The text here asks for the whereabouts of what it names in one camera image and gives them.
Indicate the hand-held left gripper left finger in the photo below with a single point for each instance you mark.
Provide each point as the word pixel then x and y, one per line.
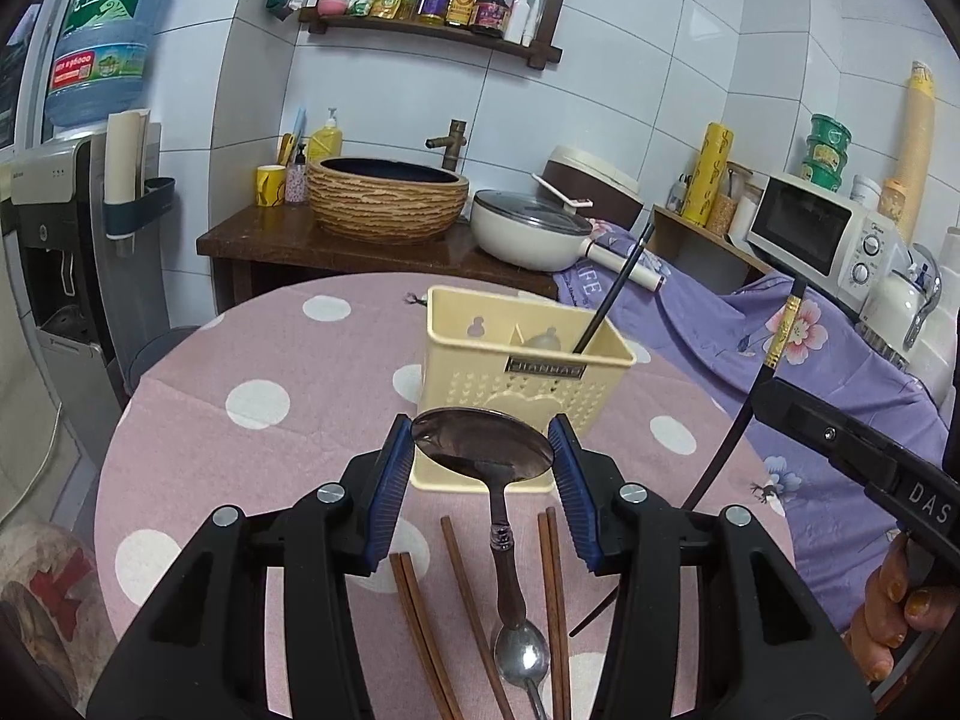
pixel 390 480

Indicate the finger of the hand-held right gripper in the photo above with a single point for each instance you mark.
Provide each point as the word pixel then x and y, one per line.
pixel 817 427

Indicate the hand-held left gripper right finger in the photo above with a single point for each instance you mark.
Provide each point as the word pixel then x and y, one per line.
pixel 574 487

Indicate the black chopstick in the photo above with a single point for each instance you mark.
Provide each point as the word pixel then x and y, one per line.
pixel 780 330
pixel 611 289

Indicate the cream plastic utensil holder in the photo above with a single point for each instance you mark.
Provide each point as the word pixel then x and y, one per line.
pixel 465 382

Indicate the all-metal spoon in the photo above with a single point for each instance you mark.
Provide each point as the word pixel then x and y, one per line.
pixel 521 656

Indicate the person's right hand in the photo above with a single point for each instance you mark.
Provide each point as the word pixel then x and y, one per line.
pixel 881 615

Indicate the purple floral cloth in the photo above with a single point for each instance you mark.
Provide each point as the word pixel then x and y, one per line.
pixel 825 360

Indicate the pink polka-dot tablecloth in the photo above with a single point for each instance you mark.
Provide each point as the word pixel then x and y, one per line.
pixel 225 465

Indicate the white microwave oven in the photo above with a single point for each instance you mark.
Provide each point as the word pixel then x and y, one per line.
pixel 795 232

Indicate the wooden box shelf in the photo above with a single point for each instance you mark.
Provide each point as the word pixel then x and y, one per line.
pixel 690 247

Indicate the glass jar with grains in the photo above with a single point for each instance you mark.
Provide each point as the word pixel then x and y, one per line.
pixel 724 214

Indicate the orange-lid jar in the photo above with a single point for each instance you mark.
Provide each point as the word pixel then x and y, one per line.
pixel 894 206

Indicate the white jar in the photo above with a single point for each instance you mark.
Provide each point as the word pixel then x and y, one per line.
pixel 866 191

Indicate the white pan glass lid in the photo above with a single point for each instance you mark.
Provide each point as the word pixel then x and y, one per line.
pixel 525 236

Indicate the dark trash bin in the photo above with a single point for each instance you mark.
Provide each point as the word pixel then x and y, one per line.
pixel 157 356

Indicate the dark wooden vanity table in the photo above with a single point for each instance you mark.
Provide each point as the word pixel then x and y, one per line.
pixel 262 240

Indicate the small clear bottle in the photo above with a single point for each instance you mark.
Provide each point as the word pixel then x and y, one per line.
pixel 676 195

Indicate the woven-pattern basin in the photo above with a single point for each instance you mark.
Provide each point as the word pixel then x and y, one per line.
pixel 382 202

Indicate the yellow wrap roll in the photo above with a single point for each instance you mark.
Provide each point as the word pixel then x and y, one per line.
pixel 706 172

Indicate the tall yellow paper cup stack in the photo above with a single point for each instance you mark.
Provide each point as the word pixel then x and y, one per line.
pixel 919 150

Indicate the white rice paddle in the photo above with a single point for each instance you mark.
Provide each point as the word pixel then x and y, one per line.
pixel 559 189

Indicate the brown white rice cooker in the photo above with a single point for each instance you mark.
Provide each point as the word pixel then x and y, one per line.
pixel 600 180

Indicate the floral pump bottle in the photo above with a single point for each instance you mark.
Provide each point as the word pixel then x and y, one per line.
pixel 295 184

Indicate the yellow mug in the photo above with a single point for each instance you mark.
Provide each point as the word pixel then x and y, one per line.
pixel 270 186

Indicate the bronze faucet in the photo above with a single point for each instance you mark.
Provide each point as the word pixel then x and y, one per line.
pixel 454 146

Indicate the yellow soap pump bottle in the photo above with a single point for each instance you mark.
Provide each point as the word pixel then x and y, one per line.
pixel 325 142

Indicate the blue toothbrush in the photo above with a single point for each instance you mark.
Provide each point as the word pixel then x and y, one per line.
pixel 298 127

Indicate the blue-grey cup holder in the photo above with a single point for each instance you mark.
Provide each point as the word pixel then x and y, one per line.
pixel 142 210

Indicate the grey water dispenser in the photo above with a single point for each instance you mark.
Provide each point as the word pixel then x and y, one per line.
pixel 60 262

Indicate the white paper cup tube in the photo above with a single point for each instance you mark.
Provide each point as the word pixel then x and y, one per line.
pixel 126 157

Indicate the small white bottle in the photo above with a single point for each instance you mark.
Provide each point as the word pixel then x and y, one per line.
pixel 531 24

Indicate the white squeeze bottle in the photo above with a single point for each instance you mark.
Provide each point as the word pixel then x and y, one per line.
pixel 517 19

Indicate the small pink bowl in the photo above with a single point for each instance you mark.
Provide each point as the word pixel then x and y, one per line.
pixel 331 5

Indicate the dark soy sauce bottle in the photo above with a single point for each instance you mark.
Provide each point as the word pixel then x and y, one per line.
pixel 493 7

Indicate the blue water jug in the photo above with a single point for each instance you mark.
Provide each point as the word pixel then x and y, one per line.
pixel 105 37

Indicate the wooden framed wall shelf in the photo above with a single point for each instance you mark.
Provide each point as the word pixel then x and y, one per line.
pixel 420 28

